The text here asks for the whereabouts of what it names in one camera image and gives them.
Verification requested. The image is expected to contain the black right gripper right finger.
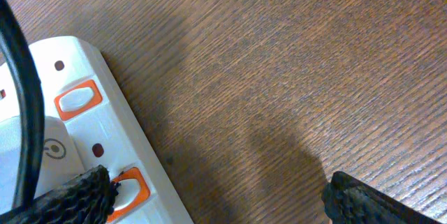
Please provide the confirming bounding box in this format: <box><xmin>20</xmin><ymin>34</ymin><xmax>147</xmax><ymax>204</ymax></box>
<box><xmin>321</xmin><ymin>171</ymin><xmax>439</xmax><ymax>224</ymax></box>

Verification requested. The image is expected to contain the white power strip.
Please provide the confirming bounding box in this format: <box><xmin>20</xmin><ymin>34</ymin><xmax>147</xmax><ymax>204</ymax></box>
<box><xmin>1</xmin><ymin>36</ymin><xmax>191</xmax><ymax>223</ymax></box>

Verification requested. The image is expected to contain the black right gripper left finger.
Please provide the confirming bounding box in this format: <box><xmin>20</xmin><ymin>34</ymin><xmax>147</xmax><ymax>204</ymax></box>
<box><xmin>1</xmin><ymin>165</ymin><xmax>121</xmax><ymax>224</ymax></box>

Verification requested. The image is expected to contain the black USB charging cable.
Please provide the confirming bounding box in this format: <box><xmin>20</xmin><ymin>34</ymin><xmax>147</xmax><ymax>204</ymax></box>
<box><xmin>0</xmin><ymin>0</ymin><xmax>46</xmax><ymax>211</ymax></box>

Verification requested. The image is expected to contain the white USB charger plug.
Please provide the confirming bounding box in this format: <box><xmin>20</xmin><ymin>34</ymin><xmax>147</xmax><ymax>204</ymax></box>
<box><xmin>1</xmin><ymin>117</ymin><xmax>85</xmax><ymax>213</ymax></box>

